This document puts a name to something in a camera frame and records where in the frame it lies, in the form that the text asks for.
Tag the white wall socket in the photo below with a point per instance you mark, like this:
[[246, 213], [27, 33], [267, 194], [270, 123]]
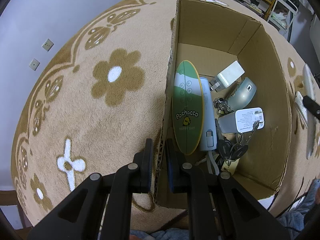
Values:
[[48, 44], [34, 64]]

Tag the small metal keyring cluster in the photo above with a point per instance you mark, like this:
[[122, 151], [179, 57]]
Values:
[[221, 106]]

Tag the beige floral carpet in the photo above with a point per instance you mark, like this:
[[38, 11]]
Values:
[[110, 88]]

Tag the silver translucent power bank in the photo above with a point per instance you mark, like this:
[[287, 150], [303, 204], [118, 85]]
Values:
[[242, 95]]

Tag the black car keys bunch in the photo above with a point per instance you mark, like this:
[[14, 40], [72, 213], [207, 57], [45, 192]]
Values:
[[231, 152]]

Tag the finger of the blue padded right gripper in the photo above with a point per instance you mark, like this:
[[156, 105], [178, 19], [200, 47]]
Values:
[[312, 106]]

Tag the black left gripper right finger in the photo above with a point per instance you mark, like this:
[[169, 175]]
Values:
[[218, 206]]

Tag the lower white wall socket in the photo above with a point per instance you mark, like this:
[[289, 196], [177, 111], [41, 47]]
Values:
[[34, 64]]

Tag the green oval Pochacco fan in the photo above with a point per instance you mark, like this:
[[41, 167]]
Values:
[[187, 107]]

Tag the light blue handheld device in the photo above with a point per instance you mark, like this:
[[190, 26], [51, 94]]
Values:
[[208, 141]]

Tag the white metal cart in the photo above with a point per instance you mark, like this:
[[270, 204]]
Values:
[[282, 15]]

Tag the large white power adapter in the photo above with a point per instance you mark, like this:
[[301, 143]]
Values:
[[242, 121]]

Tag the small white cube charger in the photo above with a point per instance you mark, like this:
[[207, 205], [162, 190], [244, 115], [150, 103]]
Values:
[[226, 77]]

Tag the upper white wall socket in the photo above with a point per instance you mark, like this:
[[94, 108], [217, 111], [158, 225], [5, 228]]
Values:
[[48, 44]]

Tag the large white remote control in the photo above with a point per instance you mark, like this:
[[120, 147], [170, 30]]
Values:
[[310, 91]]

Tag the small white remote control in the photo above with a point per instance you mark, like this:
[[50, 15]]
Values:
[[298, 101]]

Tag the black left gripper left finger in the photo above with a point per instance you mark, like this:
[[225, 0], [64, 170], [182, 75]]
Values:
[[100, 207]]

